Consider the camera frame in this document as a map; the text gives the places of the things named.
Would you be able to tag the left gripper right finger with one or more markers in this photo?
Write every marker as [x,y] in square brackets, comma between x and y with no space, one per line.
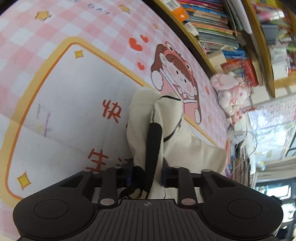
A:
[180,179]

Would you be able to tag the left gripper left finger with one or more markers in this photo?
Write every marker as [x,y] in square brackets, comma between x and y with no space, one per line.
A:
[116,185]

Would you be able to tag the cream canvas tote bag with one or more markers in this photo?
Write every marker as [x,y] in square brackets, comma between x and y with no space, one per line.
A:
[157,133]

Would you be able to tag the stack of notebooks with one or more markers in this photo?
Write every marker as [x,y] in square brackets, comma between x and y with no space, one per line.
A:
[241,166]

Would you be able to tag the pink white plush bunny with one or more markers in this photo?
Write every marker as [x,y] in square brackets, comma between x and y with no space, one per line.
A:
[233,94]

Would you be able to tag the beige pen holder box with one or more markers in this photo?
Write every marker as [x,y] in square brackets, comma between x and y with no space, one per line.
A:
[217,58]

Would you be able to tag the pink checkered table mat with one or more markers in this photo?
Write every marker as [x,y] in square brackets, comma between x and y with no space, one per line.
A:
[69,70]

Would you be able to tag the white charger on shelf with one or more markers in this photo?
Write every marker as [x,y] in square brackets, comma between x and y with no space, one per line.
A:
[191,29]

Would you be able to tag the white wooden bookshelf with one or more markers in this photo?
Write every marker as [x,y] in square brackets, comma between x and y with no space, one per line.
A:
[253,39]

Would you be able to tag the row of colourful books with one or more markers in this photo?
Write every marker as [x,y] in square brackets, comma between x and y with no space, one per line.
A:
[220,28]

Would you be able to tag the flat white orange box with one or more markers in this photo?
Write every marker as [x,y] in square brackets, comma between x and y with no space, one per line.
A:
[176,9]

